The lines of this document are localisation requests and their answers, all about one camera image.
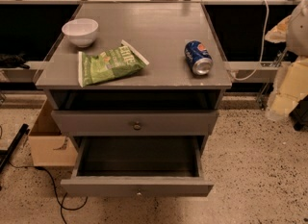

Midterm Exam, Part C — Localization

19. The grey drawer cabinet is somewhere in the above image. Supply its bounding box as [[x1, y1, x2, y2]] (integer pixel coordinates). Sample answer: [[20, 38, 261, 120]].
[[34, 2, 233, 145]]

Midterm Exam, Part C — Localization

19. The black object on rail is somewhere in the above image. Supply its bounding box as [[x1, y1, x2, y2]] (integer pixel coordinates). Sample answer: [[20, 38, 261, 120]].
[[0, 54, 30, 69]]

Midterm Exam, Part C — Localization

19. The black bar on floor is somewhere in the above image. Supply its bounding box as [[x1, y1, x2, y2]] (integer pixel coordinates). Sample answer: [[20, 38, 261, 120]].
[[0, 124, 29, 173]]

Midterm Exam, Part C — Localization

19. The cardboard box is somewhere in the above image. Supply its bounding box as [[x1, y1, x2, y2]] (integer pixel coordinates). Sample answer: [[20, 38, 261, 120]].
[[28, 101, 77, 166]]

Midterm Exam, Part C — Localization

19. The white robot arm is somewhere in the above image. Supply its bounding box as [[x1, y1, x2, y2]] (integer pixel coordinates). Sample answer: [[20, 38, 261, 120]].
[[265, 0, 308, 121]]

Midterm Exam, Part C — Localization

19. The white ceramic bowl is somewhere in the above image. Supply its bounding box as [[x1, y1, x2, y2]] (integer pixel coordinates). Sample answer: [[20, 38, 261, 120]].
[[62, 18, 98, 48]]

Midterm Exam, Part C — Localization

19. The blue soda can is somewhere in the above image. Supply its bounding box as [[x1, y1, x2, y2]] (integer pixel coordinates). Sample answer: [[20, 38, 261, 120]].
[[184, 40, 213, 76]]

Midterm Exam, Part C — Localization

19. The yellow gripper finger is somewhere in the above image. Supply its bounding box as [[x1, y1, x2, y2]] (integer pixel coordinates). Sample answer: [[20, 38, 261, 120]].
[[266, 57, 308, 121], [265, 15, 291, 43]]

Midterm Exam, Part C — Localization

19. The green chip bag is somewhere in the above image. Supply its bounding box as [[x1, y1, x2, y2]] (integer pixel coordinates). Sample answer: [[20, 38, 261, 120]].
[[78, 40, 149, 87]]

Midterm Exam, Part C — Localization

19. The black floor cable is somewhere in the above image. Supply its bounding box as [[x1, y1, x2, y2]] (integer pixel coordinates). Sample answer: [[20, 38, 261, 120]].
[[8, 160, 89, 224]]

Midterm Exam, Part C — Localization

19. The grey drawer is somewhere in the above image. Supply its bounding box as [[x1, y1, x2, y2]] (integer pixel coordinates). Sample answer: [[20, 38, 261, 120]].
[[61, 137, 213, 197], [52, 111, 218, 137]]

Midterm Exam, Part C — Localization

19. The grey top drawer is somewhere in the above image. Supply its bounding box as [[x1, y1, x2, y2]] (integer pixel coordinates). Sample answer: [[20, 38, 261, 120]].
[[52, 111, 218, 137]]

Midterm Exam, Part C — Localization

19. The white cable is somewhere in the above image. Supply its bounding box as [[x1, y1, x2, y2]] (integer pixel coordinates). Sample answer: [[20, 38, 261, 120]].
[[229, 0, 270, 82]]

